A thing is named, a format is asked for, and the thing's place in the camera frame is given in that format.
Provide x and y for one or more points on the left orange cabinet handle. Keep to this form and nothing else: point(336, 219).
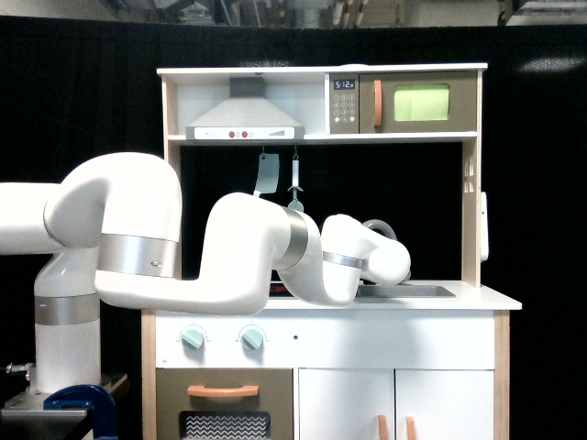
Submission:
point(382, 428)

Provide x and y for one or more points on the toy cleaver knife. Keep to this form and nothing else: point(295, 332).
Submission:
point(268, 174)

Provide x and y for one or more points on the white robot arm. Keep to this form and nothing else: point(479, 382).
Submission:
point(114, 232)

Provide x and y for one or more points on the grey toy faucet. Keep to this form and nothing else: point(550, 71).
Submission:
point(383, 227)

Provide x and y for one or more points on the orange oven handle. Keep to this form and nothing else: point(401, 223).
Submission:
point(223, 393)

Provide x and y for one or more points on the right orange cabinet handle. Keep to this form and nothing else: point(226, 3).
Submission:
point(410, 428)

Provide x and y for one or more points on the right mint stove knob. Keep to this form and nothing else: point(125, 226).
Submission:
point(252, 337)

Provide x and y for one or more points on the toy pizza cutter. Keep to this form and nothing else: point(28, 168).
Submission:
point(295, 187)

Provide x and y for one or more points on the right white cabinet door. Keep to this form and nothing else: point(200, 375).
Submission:
point(445, 404)

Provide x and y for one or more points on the mint stove knob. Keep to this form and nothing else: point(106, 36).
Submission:
point(252, 337)
point(193, 337)

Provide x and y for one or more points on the grey range hood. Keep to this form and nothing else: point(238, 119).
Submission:
point(246, 115)

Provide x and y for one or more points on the olive oven door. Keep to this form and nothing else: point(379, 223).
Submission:
point(276, 396)

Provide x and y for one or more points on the left white cabinet door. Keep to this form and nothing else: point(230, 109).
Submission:
point(338, 403)

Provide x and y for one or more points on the orange cabinet handle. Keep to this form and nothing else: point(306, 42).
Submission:
point(410, 428)
point(382, 428)

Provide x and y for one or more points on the white side-mounted board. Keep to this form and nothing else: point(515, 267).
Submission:
point(484, 244)

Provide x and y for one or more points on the grey toy sink basin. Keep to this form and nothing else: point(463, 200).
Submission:
point(399, 291)

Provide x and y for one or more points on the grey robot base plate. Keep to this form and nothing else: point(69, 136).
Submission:
point(29, 402)

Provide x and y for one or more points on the blue clamp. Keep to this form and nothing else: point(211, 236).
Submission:
point(89, 397)

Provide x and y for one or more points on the orange microwave handle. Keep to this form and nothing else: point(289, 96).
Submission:
point(377, 96)

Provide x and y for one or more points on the black toy stovetop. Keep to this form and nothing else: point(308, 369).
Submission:
point(278, 290)

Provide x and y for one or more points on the white wooden toy kitchen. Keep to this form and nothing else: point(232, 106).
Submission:
point(468, 332)

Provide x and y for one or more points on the black backdrop curtain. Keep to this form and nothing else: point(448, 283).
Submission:
point(72, 90)

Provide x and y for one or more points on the olive toy microwave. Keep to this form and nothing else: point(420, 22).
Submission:
point(412, 102)

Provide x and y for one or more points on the left mint stove knob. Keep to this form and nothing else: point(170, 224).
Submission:
point(193, 337)

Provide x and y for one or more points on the white cabinet door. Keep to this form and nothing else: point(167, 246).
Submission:
point(445, 404)
point(338, 403)

